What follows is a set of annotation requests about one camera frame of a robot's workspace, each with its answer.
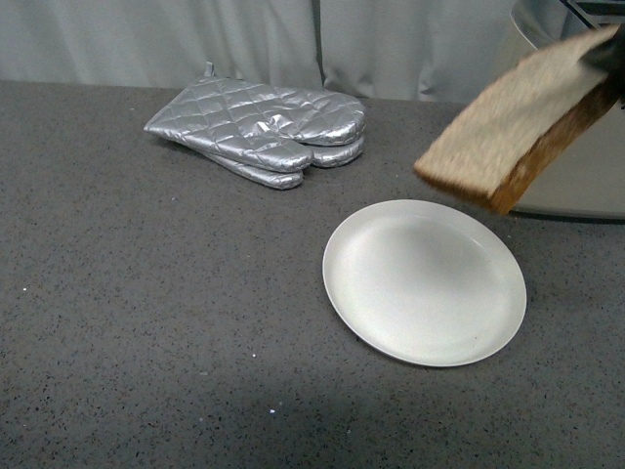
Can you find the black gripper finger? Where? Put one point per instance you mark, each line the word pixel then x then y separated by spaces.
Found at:
pixel 608 56

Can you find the brown bread slice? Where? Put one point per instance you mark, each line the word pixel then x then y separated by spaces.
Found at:
pixel 497 146

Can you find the white round plate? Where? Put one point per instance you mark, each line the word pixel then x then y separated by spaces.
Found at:
pixel 424 283

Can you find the beige metal toaster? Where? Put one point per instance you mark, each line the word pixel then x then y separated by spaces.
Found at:
pixel 587 179

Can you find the grey curtain backdrop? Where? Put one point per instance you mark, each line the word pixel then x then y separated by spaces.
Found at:
pixel 407 50

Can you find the lower silver quilted oven mitt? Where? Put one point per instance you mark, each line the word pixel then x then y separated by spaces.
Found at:
pixel 278 180

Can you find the silver quilted oven mitt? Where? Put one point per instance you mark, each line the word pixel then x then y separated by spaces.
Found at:
pixel 278 180
pixel 278 129

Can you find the upper silver quilted oven mitt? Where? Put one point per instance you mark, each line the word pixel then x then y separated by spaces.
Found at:
pixel 278 129

